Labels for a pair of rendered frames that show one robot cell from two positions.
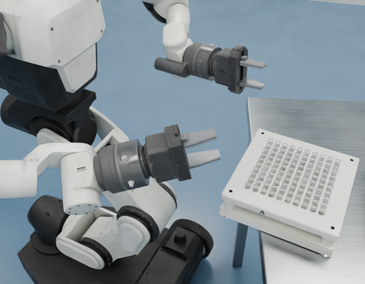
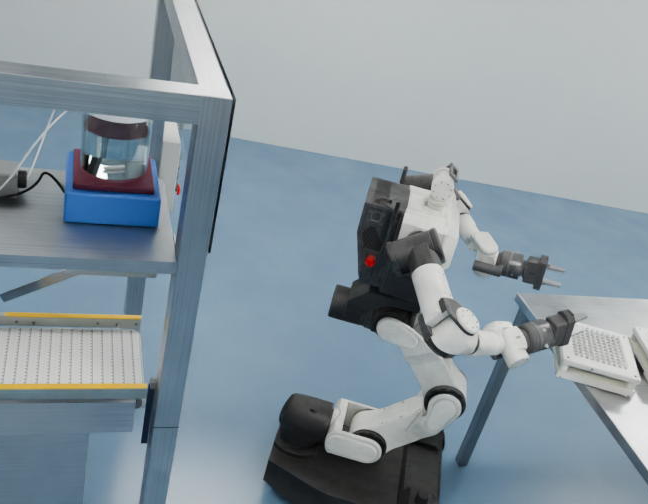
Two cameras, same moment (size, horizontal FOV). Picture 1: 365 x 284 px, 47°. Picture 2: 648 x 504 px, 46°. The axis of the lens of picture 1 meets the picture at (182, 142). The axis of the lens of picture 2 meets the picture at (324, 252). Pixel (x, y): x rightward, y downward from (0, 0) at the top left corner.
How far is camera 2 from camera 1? 1.83 m
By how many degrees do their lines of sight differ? 22
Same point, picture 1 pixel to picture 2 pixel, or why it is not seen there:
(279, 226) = (599, 380)
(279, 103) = (543, 297)
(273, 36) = not seen: hidden behind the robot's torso
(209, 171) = (394, 374)
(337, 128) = (592, 317)
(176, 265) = (431, 457)
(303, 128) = not seen: hidden behind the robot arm
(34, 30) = (450, 244)
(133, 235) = (447, 411)
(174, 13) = (468, 223)
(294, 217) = (613, 371)
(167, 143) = (568, 320)
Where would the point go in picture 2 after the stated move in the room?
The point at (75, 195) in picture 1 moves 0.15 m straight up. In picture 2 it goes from (521, 353) to (540, 309)
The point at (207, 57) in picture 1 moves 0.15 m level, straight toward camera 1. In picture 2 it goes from (521, 263) to (541, 289)
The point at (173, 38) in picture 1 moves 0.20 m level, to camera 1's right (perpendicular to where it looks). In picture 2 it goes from (489, 246) to (538, 248)
